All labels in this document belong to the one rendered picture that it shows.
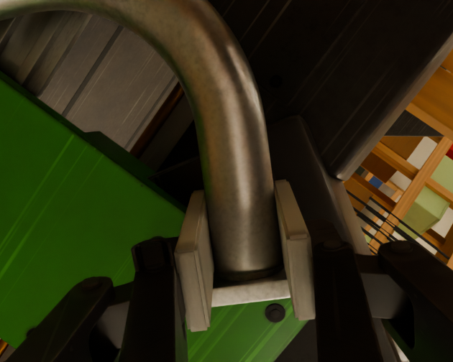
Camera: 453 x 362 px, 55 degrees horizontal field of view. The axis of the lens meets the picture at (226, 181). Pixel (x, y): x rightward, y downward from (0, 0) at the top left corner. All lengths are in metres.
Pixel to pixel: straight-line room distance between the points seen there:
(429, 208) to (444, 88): 2.50
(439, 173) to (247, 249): 3.55
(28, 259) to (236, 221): 0.12
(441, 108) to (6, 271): 0.87
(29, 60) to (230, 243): 0.14
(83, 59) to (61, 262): 0.39
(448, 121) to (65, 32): 0.83
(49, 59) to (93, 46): 0.34
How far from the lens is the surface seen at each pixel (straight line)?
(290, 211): 0.16
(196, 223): 0.16
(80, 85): 0.61
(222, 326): 0.23
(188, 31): 0.18
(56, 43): 0.25
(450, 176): 3.75
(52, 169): 0.23
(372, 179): 8.63
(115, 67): 0.64
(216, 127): 0.17
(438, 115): 0.98
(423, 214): 3.47
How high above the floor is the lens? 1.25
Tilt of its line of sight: 13 degrees down
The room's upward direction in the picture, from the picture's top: 129 degrees clockwise
